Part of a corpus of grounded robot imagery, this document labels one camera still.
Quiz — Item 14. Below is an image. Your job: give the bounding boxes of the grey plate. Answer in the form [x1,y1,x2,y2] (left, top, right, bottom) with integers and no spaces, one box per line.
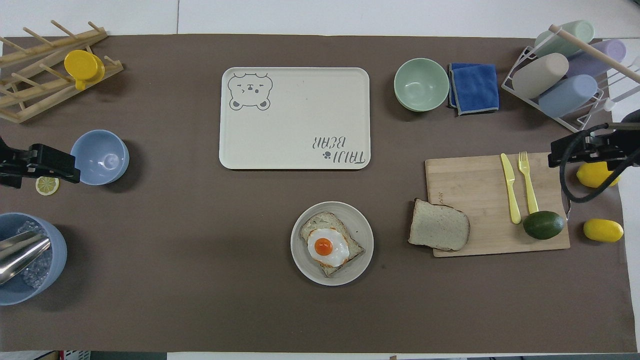
[290,201,375,287]

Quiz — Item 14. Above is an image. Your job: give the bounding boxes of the green cup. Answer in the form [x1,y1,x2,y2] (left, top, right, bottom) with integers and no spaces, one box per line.
[534,20,596,58]

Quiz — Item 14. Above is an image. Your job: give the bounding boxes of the metal scoop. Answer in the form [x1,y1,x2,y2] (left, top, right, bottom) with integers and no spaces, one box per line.
[0,230,52,286]

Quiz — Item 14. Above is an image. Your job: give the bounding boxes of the light blue cup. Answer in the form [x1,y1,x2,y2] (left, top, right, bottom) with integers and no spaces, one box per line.
[538,74,599,118]

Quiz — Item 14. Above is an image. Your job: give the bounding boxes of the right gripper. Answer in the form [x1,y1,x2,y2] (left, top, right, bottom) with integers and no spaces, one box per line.
[598,111,640,168]

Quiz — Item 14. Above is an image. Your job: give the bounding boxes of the black cable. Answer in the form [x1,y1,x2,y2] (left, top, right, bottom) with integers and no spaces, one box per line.
[559,121,640,204]

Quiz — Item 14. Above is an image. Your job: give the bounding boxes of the green bowl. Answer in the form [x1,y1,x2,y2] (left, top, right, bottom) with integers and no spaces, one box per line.
[393,58,450,112]

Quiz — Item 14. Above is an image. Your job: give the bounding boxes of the yellow cup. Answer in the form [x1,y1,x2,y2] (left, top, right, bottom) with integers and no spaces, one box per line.
[64,49,106,91]

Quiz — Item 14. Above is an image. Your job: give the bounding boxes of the clear ice cubes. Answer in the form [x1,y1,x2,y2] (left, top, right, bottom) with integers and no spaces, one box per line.
[16,221,54,290]

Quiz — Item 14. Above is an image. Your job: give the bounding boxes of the bread slice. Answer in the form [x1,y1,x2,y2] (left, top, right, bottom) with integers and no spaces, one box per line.
[299,211,366,278]
[408,198,471,252]

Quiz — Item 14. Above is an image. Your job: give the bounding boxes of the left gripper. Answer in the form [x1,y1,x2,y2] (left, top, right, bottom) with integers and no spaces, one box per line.
[0,136,25,190]

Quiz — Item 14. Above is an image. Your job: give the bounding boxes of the beige cup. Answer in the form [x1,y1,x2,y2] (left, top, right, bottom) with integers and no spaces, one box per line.
[512,53,570,100]

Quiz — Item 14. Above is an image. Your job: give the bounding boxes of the white wire rack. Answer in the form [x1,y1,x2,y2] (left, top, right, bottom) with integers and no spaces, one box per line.
[501,37,640,133]

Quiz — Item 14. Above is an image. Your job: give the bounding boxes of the wooden rod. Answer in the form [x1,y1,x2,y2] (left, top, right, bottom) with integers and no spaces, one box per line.
[548,24,640,84]

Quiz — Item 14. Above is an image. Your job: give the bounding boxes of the yellow lemon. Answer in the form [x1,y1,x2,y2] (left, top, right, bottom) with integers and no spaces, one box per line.
[583,218,625,243]
[576,161,621,189]

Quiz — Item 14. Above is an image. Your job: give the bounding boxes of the cream tray with bear print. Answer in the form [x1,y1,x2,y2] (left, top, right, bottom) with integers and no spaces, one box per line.
[219,67,371,171]

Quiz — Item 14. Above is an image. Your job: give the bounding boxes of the green avocado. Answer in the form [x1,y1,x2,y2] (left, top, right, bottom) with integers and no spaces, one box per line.
[523,210,566,240]

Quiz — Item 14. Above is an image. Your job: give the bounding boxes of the blue bowl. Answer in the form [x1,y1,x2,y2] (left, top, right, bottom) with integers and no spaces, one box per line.
[70,129,130,186]

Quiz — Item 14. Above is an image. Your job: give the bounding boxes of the yellow plastic knife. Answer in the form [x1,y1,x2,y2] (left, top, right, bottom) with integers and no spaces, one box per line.
[500,153,522,225]

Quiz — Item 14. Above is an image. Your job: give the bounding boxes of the wooden drying rack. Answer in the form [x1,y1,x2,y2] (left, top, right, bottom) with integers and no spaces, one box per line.
[0,20,125,124]

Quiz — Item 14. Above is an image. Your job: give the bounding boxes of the wooden cutting board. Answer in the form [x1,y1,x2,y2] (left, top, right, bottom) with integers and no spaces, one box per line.
[425,152,571,258]

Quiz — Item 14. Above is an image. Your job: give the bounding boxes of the lemon slice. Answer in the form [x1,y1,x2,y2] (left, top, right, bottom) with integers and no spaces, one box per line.
[35,176,60,196]

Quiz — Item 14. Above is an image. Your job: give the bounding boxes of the fried egg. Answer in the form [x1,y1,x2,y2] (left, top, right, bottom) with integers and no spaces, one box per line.
[307,227,350,268]

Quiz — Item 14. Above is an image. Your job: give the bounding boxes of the yellow plastic fork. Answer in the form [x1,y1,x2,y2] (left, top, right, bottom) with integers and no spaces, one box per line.
[517,151,540,216]

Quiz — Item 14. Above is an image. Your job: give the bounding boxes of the blue cloth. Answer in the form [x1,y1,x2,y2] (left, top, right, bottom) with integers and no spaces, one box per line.
[447,62,500,117]

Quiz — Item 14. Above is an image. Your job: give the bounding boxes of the purple cup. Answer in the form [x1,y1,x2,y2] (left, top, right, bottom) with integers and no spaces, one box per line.
[567,39,627,78]

